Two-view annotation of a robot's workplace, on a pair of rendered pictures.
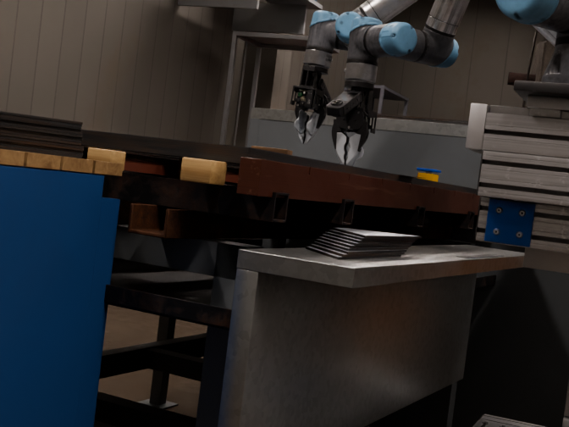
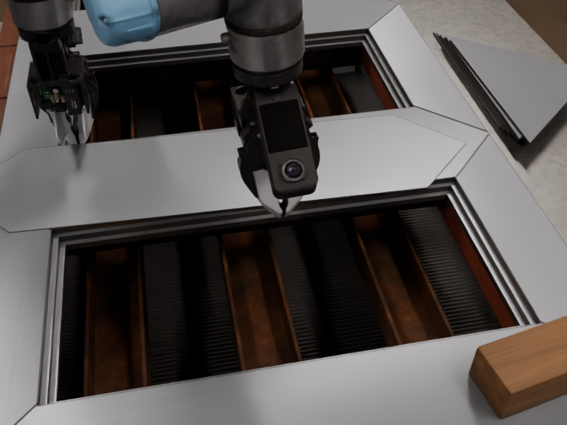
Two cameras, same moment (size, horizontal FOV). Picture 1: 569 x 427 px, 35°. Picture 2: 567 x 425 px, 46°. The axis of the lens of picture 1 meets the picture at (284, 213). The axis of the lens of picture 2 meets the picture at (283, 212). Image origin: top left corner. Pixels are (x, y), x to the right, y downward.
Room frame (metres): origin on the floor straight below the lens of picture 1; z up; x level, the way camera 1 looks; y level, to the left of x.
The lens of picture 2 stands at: (3.01, -0.39, 1.46)
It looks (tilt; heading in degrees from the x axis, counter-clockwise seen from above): 43 degrees down; 142
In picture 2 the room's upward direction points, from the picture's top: straight up
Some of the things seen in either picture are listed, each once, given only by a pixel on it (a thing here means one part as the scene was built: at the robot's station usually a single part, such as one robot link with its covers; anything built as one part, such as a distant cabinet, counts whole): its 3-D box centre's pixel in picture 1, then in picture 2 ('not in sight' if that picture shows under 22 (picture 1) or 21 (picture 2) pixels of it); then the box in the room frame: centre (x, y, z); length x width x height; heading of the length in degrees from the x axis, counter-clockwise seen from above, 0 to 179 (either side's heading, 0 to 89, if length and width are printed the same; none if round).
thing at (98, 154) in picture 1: (106, 159); not in sight; (1.84, 0.37, 0.79); 0.06 x 0.05 x 0.04; 63
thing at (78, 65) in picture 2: (357, 108); (55, 65); (2.20, -0.14, 0.99); 0.09 x 0.08 x 0.12; 153
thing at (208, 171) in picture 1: (203, 171); not in sight; (1.53, 0.14, 0.79); 0.06 x 0.05 x 0.04; 63
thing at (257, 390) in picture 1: (382, 339); not in sight; (2.00, -0.25, 0.48); 1.30 x 0.04 x 0.35; 153
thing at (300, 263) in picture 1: (428, 259); not in sight; (1.96, -0.32, 0.67); 1.30 x 0.20 x 0.03; 153
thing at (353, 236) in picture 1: (354, 241); not in sight; (1.66, -0.13, 0.70); 0.39 x 0.12 x 0.04; 153
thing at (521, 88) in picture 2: not in sight; (520, 76); (2.41, 0.66, 0.77); 0.45 x 0.20 x 0.04; 153
